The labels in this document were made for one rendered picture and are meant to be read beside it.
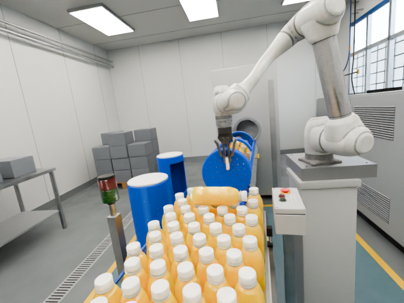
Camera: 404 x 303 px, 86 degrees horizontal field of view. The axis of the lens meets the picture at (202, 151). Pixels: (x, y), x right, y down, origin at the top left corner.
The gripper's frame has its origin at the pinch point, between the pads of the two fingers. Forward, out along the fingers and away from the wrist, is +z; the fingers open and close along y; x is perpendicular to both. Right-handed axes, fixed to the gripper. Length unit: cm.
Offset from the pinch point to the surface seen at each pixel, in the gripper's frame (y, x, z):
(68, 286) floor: -160, 17, 116
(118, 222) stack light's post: -36, -50, 9
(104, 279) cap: -18, -80, 6
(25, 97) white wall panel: -358, 171, -83
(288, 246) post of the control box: 27, -34, 26
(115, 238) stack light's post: -38, -52, 15
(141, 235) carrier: -62, 0, 48
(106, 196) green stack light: -37, -53, -3
